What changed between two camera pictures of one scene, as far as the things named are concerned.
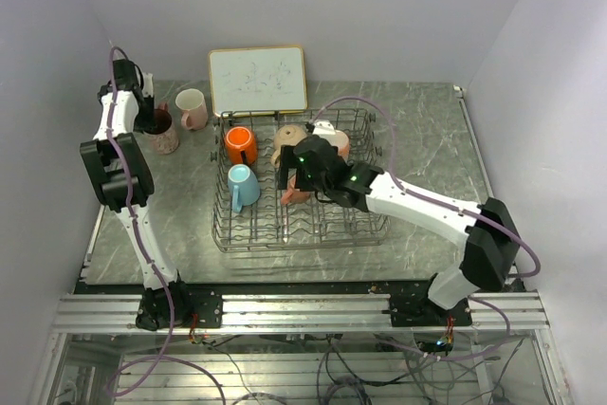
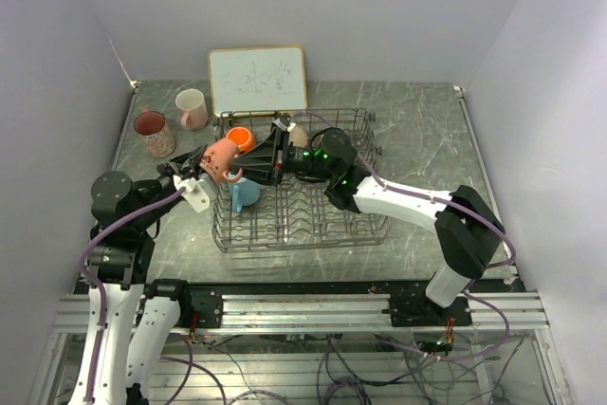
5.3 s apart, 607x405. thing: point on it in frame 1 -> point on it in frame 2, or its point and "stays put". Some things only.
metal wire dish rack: x=251 y=212 stays put
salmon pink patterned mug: x=292 y=194 -> x=218 y=161
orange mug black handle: x=241 y=144 stays put
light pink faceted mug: x=195 y=116 stays put
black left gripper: x=148 y=123 -> x=192 y=159
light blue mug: x=243 y=185 stays put
